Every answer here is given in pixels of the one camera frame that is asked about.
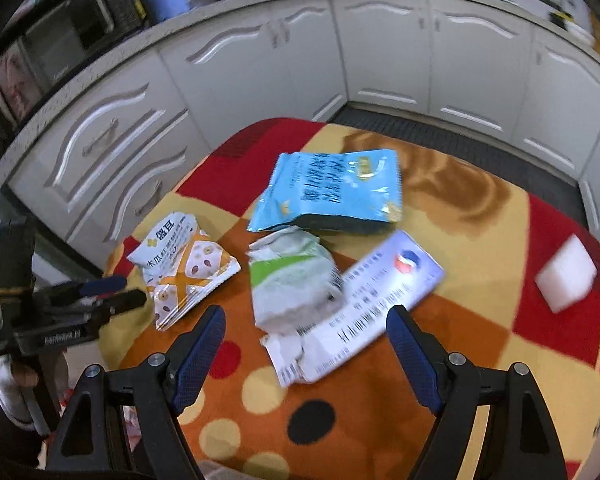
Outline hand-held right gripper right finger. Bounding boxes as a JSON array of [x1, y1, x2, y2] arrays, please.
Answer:
[[386, 304, 568, 480]]

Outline white orange snack packet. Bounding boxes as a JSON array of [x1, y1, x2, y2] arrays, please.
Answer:
[[126, 212, 241, 331]]

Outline person's left hand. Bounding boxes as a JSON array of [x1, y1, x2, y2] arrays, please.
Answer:
[[0, 359, 41, 433]]

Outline white printed paper envelope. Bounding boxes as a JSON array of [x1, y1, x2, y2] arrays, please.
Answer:
[[260, 230, 446, 388]]

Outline person's left forearm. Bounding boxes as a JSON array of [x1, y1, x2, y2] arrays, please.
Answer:
[[0, 400, 51, 480]]

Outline small white foam block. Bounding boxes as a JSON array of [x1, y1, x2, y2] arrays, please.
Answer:
[[535, 234, 598, 313]]

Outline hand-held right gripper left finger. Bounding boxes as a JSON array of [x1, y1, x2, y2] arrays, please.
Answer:
[[45, 304, 227, 480]]

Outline black microwave oven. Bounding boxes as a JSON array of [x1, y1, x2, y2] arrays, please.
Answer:
[[0, 0, 146, 126]]

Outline red orange patterned blanket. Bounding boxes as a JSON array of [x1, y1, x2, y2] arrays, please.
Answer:
[[102, 117, 600, 480]]

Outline green white wrapper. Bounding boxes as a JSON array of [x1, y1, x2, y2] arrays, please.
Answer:
[[247, 227, 343, 336]]

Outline white base cabinets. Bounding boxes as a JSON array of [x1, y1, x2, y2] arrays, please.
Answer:
[[0, 0, 600, 271]]

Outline blue snack packet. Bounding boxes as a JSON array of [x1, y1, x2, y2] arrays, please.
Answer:
[[247, 150, 403, 236]]

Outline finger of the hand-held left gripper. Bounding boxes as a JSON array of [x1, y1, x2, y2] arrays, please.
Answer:
[[77, 275, 128, 297], [92, 289, 148, 321]]

